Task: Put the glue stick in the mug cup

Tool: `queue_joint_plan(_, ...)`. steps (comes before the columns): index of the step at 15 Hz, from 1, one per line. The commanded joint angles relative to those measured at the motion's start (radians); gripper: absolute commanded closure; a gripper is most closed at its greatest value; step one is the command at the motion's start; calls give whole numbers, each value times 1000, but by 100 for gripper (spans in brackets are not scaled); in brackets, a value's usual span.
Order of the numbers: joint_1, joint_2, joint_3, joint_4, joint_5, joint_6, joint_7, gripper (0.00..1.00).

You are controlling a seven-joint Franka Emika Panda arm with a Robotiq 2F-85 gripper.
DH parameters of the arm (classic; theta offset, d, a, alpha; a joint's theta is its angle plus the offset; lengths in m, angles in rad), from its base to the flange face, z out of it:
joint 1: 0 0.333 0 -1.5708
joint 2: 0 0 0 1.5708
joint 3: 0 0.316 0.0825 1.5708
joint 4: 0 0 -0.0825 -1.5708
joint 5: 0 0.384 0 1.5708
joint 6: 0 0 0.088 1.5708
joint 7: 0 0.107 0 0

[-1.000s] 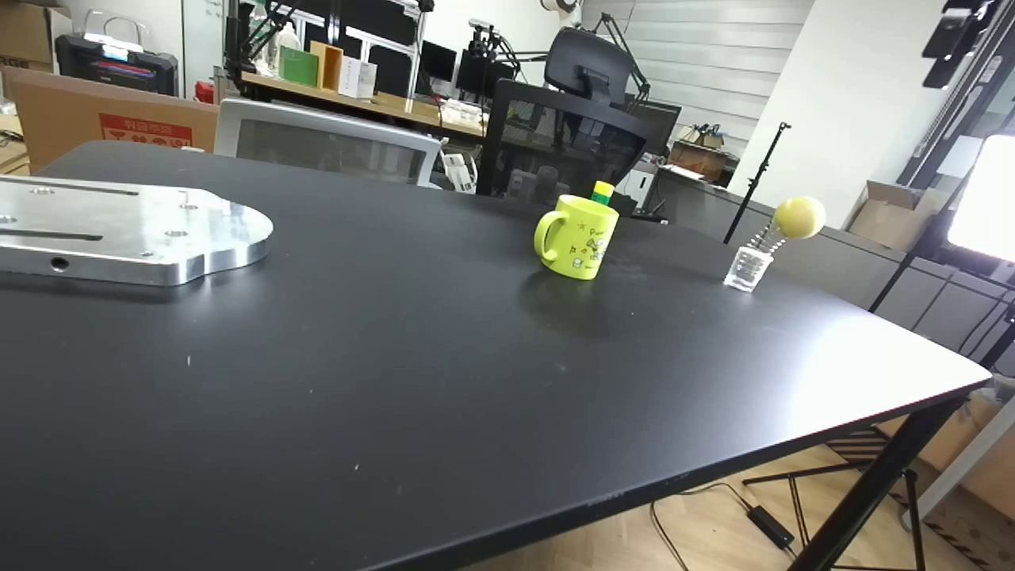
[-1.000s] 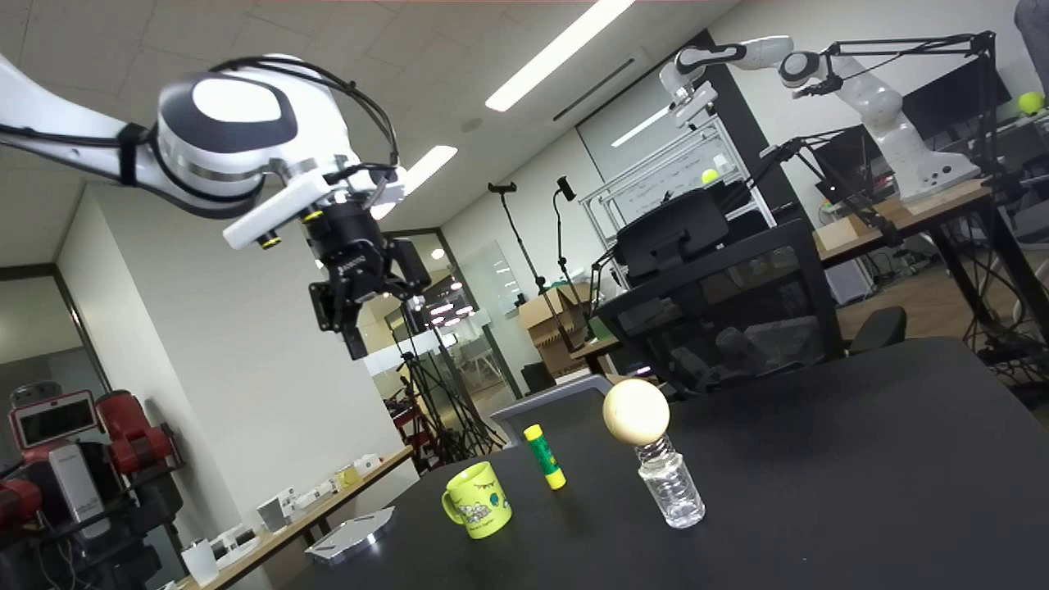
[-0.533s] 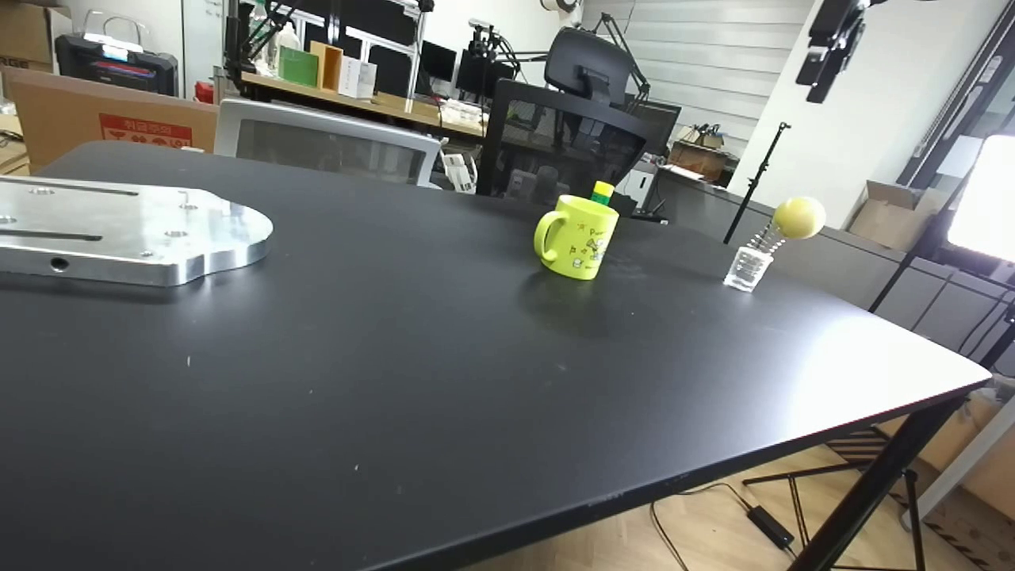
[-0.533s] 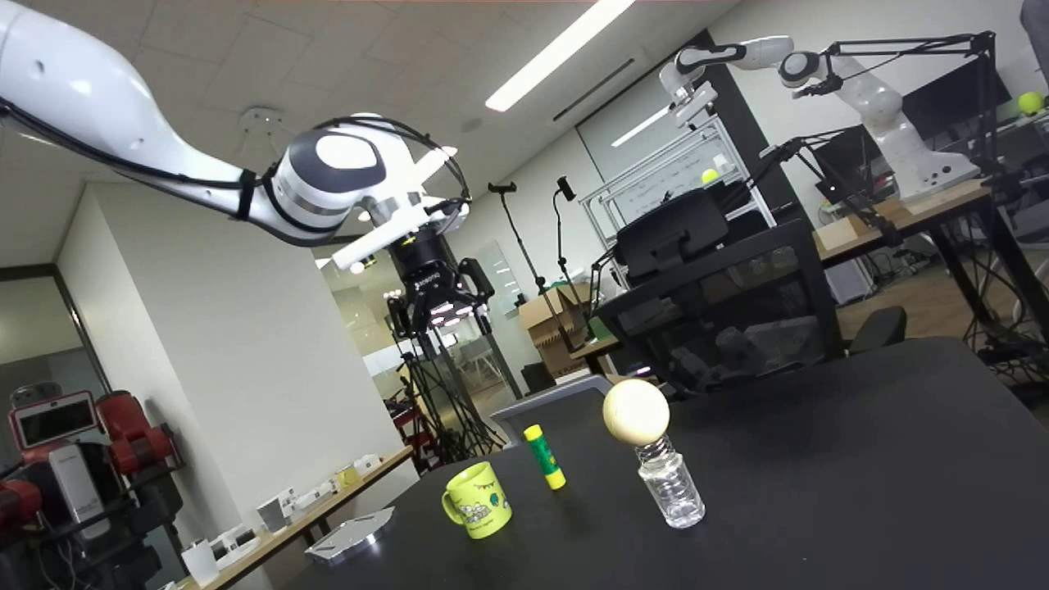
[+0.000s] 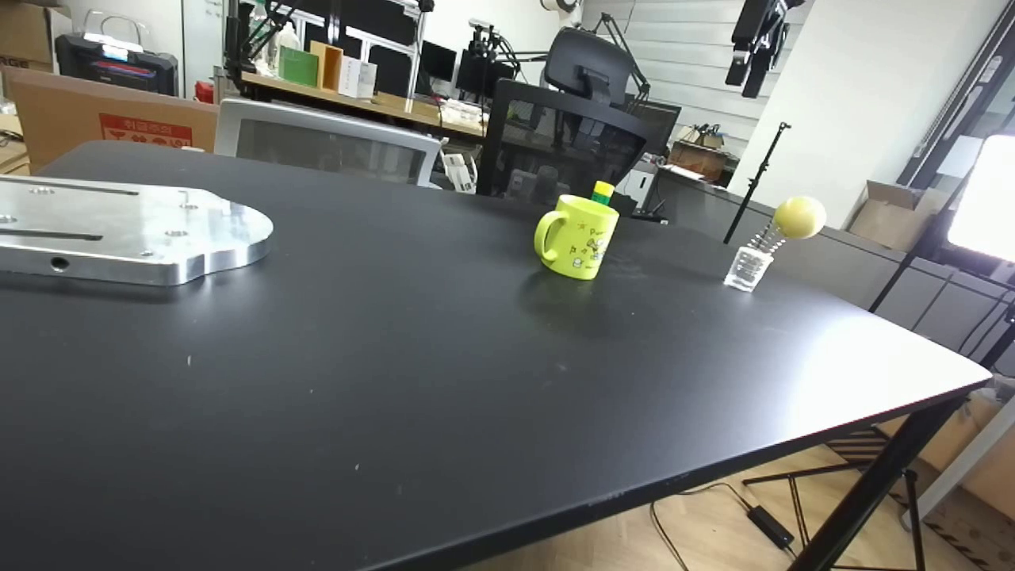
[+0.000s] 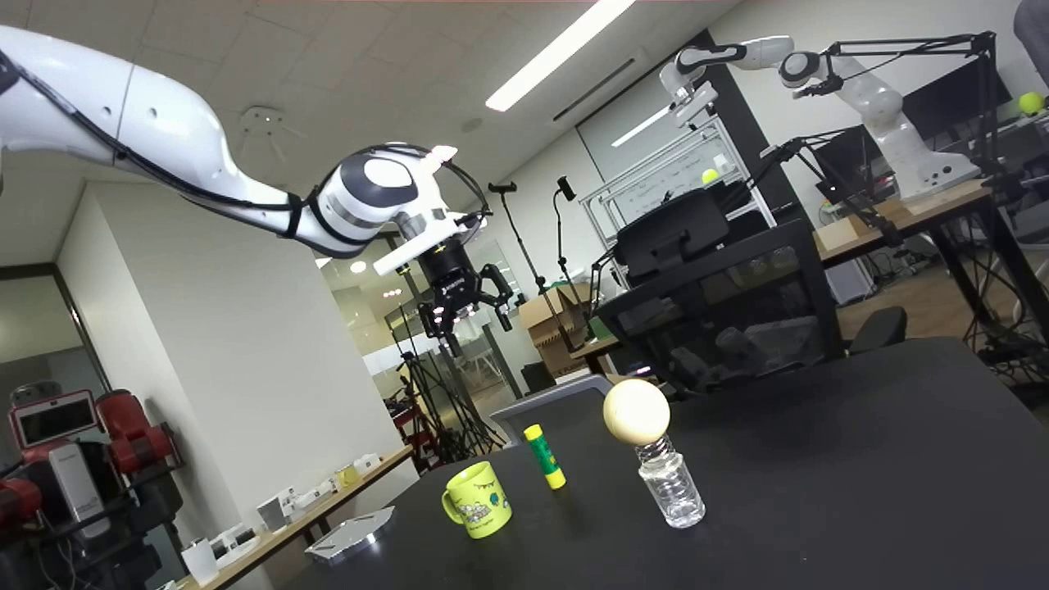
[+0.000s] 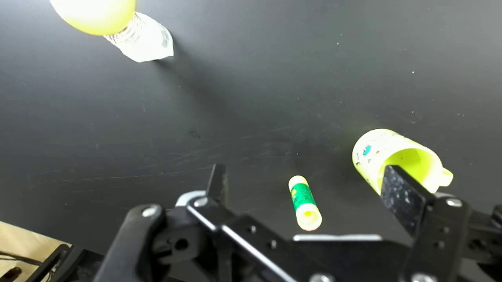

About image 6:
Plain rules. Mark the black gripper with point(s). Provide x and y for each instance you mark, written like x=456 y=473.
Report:
x=451 y=274

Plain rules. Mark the green yellow glue stick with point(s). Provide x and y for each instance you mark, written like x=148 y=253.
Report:
x=546 y=458

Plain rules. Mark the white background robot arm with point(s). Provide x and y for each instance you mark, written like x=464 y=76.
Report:
x=874 y=104

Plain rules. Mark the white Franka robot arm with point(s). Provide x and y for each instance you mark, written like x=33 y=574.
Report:
x=185 y=141

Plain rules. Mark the lime green mug cup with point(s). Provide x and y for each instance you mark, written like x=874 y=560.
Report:
x=481 y=501

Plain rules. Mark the black tripod stand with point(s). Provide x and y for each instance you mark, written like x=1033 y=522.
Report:
x=445 y=387

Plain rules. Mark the pale yellow ball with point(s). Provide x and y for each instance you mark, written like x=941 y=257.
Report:
x=636 y=411

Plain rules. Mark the white paper tray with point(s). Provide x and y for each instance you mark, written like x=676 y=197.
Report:
x=349 y=539

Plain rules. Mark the long wooden desk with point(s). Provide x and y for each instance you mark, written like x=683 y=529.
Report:
x=295 y=513

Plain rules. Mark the clear plastic bottle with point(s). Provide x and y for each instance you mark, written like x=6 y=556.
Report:
x=669 y=487

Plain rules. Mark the long ceiling light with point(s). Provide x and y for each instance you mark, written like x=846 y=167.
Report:
x=560 y=53

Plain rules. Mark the yellow tennis ball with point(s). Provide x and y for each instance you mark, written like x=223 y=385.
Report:
x=1029 y=104
x=713 y=175

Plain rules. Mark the red Baxter robot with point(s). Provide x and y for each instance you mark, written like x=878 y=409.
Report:
x=77 y=481

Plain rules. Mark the wooden table with black legs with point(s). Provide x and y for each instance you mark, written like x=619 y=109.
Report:
x=898 y=218

